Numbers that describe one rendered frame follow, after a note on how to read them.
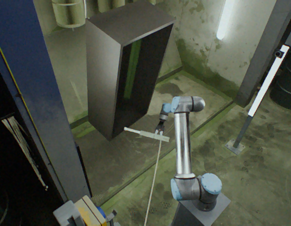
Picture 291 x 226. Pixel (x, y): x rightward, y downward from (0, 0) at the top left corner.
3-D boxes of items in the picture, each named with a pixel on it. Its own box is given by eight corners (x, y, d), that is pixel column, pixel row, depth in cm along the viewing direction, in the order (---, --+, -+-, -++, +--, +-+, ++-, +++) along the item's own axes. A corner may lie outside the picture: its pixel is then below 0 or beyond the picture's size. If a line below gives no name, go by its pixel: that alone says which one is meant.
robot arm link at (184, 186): (200, 202, 150) (194, 93, 157) (174, 203, 149) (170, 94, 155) (193, 196, 165) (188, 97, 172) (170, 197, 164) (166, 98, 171)
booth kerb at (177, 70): (41, 147, 277) (38, 140, 268) (41, 146, 278) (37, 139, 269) (181, 71, 410) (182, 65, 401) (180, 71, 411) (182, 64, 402)
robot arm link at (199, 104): (210, 95, 159) (185, 102, 226) (193, 95, 158) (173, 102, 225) (210, 111, 158) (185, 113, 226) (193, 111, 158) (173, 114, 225)
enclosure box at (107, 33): (88, 121, 244) (84, 18, 150) (126, 96, 276) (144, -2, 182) (109, 141, 233) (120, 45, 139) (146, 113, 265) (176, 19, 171)
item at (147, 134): (171, 138, 242) (169, 137, 220) (170, 142, 241) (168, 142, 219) (129, 127, 253) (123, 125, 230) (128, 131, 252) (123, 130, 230)
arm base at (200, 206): (220, 200, 171) (224, 194, 165) (206, 216, 162) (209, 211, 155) (201, 183, 181) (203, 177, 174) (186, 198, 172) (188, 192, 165)
